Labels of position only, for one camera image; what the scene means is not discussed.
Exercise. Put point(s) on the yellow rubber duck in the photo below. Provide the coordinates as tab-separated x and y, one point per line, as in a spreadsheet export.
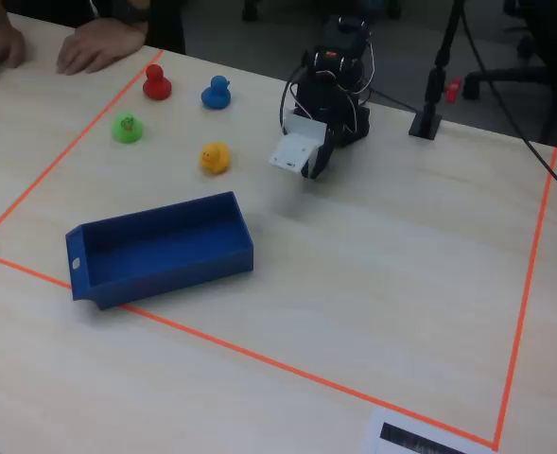
214	160

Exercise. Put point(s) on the blue rubber duck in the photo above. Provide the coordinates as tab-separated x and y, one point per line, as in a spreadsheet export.
216	95

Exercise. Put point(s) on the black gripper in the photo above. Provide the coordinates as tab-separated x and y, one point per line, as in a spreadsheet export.
323	153

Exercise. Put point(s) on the person's left hand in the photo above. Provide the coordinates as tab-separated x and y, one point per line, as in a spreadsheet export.
100	47

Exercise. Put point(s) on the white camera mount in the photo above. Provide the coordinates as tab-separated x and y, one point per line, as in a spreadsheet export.
297	146

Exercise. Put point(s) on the green rubber duck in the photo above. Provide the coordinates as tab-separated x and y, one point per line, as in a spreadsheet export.
127	128

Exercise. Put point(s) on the blue plastic box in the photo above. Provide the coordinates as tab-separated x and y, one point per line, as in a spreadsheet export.
164	246

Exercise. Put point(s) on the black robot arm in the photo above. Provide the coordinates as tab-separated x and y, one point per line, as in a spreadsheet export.
339	57

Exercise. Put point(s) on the red clamp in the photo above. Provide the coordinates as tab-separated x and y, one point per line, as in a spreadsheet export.
454	90

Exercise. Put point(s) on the orange tape strip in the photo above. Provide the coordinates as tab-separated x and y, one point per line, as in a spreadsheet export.
70	152
526	298
268	360

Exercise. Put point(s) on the white paper black bar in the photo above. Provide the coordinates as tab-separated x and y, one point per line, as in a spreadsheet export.
401	432

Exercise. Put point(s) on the black office chair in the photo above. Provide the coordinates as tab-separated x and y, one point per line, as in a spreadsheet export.
528	52

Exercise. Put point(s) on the red rubber duck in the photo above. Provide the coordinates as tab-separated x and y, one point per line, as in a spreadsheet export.
157	86

